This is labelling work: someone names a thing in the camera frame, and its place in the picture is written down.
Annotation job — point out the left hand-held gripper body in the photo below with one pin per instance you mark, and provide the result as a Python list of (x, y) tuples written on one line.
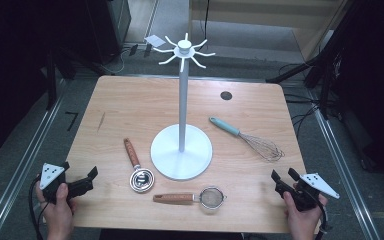
[(51, 175)]

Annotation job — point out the black metal stand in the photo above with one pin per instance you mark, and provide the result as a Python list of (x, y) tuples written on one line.
[(50, 83)]

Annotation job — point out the dark round table grommet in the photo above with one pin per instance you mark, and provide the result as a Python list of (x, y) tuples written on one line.
[(226, 95)]

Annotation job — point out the metal floor rail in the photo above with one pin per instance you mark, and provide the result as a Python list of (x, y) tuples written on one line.
[(343, 176), (20, 170)]

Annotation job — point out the person's right hand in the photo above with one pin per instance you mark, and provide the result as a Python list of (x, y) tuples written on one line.
[(303, 223)]

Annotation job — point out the black tripod legs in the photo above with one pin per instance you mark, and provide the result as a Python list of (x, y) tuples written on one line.
[(300, 68)]

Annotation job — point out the white utensil rack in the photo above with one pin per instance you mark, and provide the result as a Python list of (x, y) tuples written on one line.
[(181, 156)]

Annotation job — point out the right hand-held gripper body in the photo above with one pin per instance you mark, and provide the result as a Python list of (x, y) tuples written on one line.
[(316, 185)]

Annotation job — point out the white paper sheet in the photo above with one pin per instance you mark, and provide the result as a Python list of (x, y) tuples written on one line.
[(155, 40)]

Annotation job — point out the black cabinet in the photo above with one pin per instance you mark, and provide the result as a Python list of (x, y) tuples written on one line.
[(108, 30)]

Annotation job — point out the person's left hand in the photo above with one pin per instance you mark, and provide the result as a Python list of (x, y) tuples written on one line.
[(58, 216)]

